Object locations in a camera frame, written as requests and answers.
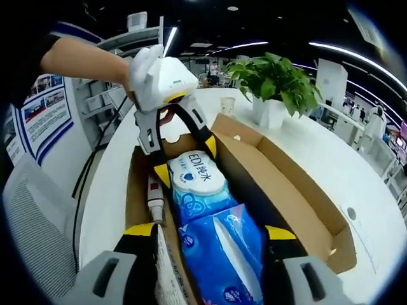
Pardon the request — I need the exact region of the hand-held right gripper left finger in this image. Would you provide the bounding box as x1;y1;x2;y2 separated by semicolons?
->
52;222;160;305

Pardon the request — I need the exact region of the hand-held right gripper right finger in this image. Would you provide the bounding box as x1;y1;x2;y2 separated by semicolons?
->
261;224;354;305

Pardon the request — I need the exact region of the small grey printed carton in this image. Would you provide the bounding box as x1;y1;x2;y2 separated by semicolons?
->
154;224;189;305

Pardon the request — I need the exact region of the blue white wet wipes pack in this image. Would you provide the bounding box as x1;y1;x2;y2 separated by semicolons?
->
167;149;239;227

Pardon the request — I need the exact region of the white tube with red label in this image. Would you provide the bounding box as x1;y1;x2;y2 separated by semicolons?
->
147;174;167;227

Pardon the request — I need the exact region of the blue soft tissue pack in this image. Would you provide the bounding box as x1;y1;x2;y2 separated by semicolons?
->
177;203;272;305

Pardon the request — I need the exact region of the brown cardboard shoe box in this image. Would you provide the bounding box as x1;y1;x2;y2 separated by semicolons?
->
125;113;357;305

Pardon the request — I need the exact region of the person's left hand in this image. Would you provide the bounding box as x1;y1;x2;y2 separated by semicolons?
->
158;105;176;126

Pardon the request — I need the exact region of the white patterned paper cup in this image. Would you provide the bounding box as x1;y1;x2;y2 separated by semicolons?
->
220;96;238;119

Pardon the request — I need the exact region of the grey storage shelf with bins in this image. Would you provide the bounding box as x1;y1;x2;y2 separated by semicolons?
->
74;12;165;150

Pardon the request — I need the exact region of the green potted plant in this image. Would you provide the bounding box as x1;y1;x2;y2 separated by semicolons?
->
226;52;323;130

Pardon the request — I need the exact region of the grey mesh office chair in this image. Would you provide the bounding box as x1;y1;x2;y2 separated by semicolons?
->
3;155;80;300

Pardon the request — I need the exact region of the long curved ceiling light strip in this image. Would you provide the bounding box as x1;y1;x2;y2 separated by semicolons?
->
308;41;403;86

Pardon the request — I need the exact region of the ceiling air conditioner vent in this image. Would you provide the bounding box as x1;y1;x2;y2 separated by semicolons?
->
347;8;386;51

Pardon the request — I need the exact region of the black cable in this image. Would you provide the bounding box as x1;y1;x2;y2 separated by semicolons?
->
71;93;128;274

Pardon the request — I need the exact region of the blue white wall poster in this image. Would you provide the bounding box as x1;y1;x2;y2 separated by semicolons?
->
11;73;75;167

